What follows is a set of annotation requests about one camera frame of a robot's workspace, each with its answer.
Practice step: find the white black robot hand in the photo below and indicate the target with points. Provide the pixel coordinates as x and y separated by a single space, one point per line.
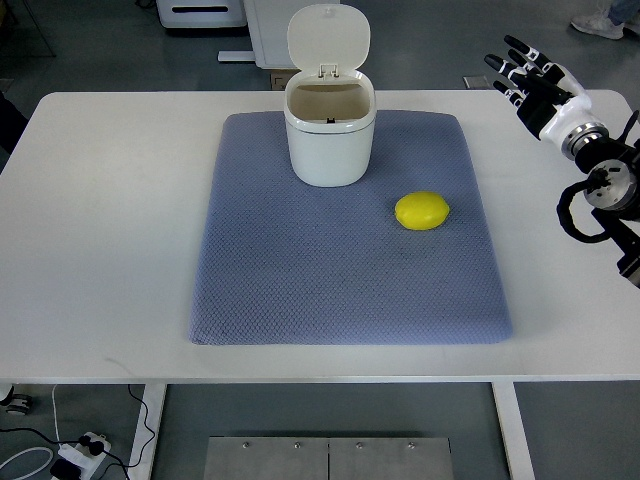
547 97

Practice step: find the yellow lemon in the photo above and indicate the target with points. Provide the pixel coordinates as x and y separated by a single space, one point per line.
421 210

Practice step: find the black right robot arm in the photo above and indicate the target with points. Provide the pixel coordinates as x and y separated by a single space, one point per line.
611 187

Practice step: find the white trash bin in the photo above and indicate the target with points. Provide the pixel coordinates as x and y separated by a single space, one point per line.
330 106

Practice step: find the grey floor socket plate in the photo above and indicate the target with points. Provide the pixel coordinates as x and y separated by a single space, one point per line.
476 82

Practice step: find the white sneaker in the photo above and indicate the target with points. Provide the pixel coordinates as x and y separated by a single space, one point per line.
598 24

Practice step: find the cardboard box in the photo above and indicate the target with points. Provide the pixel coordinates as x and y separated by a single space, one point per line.
280 78

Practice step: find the white cabinet in background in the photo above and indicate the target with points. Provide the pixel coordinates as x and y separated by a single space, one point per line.
268 22

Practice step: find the blue quilted mat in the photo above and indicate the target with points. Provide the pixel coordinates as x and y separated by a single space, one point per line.
283 262

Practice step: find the white table leg right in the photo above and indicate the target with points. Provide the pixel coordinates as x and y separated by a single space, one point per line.
512 430

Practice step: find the white table leg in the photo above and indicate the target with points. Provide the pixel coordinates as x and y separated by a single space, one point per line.
146 436
512 430

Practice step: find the white appliance in background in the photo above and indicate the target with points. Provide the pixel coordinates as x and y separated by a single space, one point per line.
190 16

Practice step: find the white table leg left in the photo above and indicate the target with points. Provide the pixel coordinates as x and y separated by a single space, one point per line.
146 436

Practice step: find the white power strip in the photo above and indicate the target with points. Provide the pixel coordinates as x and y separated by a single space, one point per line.
87 453

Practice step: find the metal base plate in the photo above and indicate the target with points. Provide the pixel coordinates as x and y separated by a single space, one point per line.
328 458

